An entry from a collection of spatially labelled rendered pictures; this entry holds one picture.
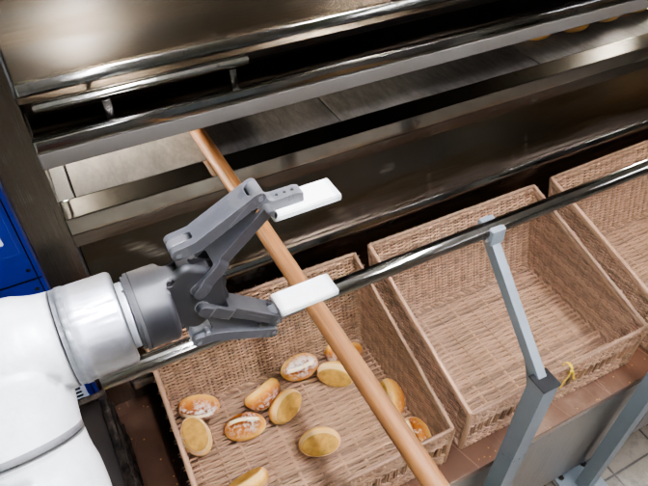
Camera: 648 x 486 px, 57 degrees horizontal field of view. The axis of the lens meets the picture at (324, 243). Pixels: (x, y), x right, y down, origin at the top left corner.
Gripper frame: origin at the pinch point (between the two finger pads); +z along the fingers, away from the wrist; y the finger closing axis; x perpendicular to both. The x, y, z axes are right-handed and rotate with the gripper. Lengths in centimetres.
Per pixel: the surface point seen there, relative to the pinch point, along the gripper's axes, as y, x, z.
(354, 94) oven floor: 30, -69, 45
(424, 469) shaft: 27.8, 15.6, 5.7
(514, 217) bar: 31, -18, 50
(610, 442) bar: 117, 4, 91
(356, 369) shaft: 27.8, -0.7, 5.5
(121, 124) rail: 5.3, -40.7, -12.0
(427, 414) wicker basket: 82, -13, 34
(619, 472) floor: 148, 6, 107
